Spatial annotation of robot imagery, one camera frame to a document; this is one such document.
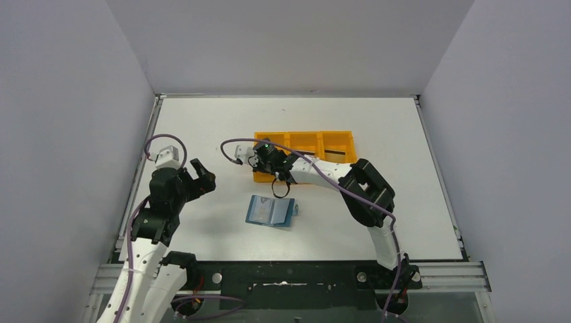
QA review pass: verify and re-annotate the yellow three-compartment plastic tray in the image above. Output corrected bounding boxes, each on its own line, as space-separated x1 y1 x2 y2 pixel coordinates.
254 131 358 164

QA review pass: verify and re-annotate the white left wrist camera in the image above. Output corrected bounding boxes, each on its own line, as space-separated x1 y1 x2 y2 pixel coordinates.
155 145 181 170

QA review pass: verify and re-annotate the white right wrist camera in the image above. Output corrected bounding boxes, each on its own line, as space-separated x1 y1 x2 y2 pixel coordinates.
234 145 256 165

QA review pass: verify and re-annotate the blue leather card holder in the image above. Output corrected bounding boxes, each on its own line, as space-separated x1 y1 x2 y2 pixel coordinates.
245 195 299 227

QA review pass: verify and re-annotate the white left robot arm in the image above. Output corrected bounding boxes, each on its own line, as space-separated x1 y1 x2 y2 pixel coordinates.
98 159 216 322

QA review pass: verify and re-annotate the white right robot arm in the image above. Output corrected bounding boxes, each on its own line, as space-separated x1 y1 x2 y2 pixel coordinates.
234 139 403 270

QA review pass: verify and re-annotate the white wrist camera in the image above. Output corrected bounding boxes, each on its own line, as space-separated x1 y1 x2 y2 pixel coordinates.
234 145 256 165
155 145 181 170

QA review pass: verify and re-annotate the white printed membership card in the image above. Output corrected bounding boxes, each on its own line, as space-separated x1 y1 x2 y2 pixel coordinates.
250 197 273 223

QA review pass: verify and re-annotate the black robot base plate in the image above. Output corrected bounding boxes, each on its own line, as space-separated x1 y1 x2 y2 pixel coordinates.
170 260 423 320

